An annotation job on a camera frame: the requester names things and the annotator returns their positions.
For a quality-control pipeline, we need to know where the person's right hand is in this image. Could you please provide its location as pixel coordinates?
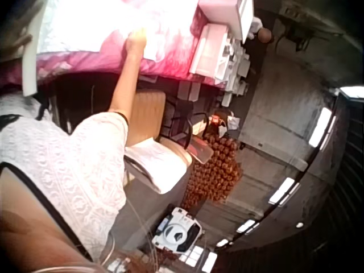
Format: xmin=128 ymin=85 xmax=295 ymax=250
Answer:
xmin=125 ymin=28 xmax=149 ymax=57

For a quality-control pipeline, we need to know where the pink bed sheet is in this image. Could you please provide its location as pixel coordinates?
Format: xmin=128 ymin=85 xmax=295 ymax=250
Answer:
xmin=34 ymin=0 xmax=223 ymax=89

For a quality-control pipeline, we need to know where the white and pink box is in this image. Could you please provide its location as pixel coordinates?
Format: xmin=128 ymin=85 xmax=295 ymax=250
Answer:
xmin=188 ymin=23 xmax=237 ymax=81

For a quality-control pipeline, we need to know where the brown wooden chair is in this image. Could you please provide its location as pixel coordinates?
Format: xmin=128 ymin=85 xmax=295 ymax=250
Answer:
xmin=125 ymin=90 xmax=167 ymax=147

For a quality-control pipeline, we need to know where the large white box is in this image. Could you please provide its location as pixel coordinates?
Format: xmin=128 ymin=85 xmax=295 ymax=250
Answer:
xmin=197 ymin=0 xmax=255 ymax=44

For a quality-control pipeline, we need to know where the pile of white packets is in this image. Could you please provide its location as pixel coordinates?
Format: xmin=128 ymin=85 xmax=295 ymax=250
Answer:
xmin=220 ymin=36 xmax=251 ymax=107

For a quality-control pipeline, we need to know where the red glowing device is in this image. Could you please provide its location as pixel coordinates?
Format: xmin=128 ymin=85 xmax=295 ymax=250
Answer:
xmin=209 ymin=111 xmax=229 ymax=135

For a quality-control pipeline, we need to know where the brown ball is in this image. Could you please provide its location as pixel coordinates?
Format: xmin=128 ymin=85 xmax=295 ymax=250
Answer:
xmin=258 ymin=27 xmax=273 ymax=44

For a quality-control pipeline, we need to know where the clear plastic container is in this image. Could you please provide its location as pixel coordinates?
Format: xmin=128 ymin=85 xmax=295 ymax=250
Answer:
xmin=186 ymin=135 xmax=214 ymax=165

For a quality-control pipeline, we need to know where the white folded cloth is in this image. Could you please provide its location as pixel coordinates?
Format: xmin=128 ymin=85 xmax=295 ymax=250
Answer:
xmin=124 ymin=138 xmax=188 ymax=195

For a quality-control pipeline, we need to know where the brown beaded mat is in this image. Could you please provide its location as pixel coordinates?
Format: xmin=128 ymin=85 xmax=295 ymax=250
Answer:
xmin=180 ymin=133 xmax=243 ymax=212

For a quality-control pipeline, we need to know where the white round machine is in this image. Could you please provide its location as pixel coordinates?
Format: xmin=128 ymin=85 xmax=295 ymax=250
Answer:
xmin=151 ymin=206 xmax=203 ymax=254

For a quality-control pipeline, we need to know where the dark shutter door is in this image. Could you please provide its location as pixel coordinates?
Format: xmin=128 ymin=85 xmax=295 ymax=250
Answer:
xmin=324 ymin=86 xmax=364 ymax=258

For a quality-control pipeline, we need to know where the black metal frame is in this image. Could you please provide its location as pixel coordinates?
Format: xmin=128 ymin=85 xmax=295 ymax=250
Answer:
xmin=162 ymin=96 xmax=207 ymax=150

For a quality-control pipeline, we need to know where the white strap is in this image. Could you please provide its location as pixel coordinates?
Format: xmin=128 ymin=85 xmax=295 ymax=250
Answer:
xmin=22 ymin=11 xmax=48 ymax=97

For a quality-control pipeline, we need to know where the thin white cable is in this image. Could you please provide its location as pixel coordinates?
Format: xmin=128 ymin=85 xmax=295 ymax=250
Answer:
xmin=98 ymin=196 xmax=160 ymax=268

